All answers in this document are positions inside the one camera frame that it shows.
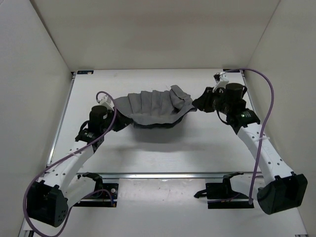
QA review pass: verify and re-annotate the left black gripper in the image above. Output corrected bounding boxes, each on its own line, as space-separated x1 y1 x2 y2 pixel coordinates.
103 105 133 131

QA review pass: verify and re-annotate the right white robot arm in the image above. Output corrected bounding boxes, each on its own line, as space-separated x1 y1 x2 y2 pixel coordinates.
193 83 308 215

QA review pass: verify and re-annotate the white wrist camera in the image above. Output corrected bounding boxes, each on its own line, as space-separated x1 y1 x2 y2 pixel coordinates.
98 95 114 110
212 72 229 92

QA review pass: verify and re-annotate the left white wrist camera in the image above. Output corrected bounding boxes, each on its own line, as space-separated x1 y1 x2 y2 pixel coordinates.
98 95 114 110

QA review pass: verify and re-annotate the grey pleated skirt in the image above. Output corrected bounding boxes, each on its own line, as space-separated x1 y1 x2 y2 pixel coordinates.
115 85 197 129

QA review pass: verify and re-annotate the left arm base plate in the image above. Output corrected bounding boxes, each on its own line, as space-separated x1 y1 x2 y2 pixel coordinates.
74 172 119 208

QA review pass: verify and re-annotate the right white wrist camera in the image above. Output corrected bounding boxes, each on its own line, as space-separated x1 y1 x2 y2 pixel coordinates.
212 72 229 92

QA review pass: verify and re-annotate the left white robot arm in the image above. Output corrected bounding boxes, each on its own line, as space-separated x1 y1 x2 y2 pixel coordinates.
24 105 132 227

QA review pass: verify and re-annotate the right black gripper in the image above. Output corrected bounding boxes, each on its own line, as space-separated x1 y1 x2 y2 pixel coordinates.
192 87 231 115

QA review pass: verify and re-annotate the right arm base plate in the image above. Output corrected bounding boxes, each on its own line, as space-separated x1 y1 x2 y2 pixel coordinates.
194 172 254 209

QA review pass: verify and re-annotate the blue label sticker left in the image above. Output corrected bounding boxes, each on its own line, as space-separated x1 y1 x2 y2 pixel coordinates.
77 70 94 75

